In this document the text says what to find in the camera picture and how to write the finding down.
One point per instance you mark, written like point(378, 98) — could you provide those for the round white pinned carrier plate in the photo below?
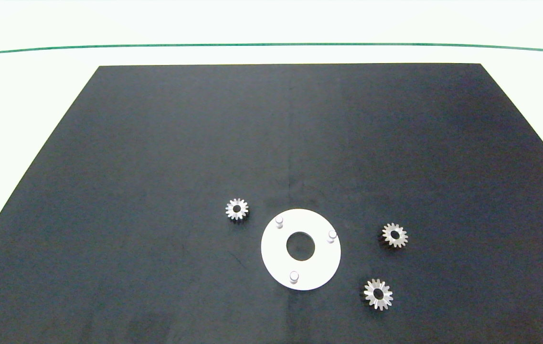
point(320, 267)

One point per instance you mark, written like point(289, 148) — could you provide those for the small steel spur gear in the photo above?
point(401, 236)
point(243, 210)
point(386, 296)

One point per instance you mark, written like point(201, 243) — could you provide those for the dark rectangular work mat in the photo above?
point(156, 143)

